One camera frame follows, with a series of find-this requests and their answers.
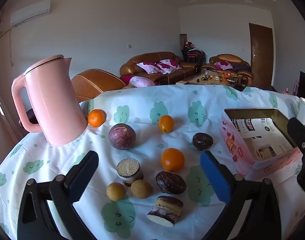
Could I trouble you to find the brown leather long sofa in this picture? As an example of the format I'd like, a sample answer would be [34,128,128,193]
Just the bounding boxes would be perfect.
[120,52,201,85]

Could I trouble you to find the pink electric kettle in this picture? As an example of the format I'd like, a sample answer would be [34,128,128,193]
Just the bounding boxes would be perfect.
[11,54,88,146]

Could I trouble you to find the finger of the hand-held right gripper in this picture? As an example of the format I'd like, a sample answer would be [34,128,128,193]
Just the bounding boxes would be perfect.
[287,117,305,188]

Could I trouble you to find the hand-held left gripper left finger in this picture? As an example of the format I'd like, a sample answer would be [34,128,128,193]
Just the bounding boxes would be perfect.
[17,151,99,240]

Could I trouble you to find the white wall air conditioner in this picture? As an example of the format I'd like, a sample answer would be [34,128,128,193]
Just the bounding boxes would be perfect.
[10,0,51,28]

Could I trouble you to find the brown leather rounded armchair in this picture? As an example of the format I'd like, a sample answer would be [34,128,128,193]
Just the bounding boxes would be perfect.
[71,68,128,103]

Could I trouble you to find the small mandarin orange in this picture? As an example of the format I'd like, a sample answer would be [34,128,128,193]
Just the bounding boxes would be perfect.
[88,109,106,127]

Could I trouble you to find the large round orange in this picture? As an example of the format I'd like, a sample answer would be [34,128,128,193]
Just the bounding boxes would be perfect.
[161,148,185,172]

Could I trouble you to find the chocolate coated round pastry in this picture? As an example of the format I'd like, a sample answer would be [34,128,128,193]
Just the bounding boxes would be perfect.
[156,171,187,195]

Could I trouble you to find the stacked dark chairs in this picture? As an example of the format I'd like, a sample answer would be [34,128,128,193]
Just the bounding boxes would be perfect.
[180,34,207,64]

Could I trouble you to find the tan longan fruit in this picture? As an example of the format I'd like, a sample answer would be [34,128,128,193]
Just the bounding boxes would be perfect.
[131,179,153,199]
[106,182,125,202]

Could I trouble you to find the pale pink leaf pillow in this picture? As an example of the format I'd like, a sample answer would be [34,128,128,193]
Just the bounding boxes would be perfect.
[129,76,155,87]

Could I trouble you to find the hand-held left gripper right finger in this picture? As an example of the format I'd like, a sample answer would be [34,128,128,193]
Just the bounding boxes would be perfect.
[200,150,293,240]

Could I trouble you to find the wooden coffee table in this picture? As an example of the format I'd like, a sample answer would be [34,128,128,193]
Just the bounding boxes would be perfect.
[176,70,246,92]

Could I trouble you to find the crumb topped chocolate cake roll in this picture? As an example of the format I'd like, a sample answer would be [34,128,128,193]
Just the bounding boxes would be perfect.
[117,158,144,187]

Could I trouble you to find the brown wooden door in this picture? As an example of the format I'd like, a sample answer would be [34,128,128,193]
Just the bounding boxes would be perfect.
[249,23,274,88]

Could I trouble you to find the chocolate layered cake slice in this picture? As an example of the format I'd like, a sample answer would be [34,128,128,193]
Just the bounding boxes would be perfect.
[147,196,184,227]

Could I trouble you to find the white magenta flower pillow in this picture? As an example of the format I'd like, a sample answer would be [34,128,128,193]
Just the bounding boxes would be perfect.
[156,59,181,74]
[137,62,163,75]
[214,61,233,70]

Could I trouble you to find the small oval orange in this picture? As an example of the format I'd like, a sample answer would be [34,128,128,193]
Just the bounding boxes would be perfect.
[158,115,174,133]

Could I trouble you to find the dark wrinkled passion fruit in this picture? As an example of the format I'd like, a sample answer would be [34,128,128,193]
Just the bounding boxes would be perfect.
[192,133,213,151]

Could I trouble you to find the purple passion fruit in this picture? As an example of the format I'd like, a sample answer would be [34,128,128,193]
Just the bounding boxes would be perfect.
[108,123,136,151]

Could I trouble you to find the pink rectangular tin box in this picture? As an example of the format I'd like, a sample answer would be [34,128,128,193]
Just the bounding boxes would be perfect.
[219,108,303,180]

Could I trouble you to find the white cloud print tablecloth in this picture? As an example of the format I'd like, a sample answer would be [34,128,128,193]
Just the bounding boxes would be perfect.
[0,84,305,240]

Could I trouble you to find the pile of orange snacks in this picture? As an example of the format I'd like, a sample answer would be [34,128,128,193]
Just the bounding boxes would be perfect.
[216,70,236,81]

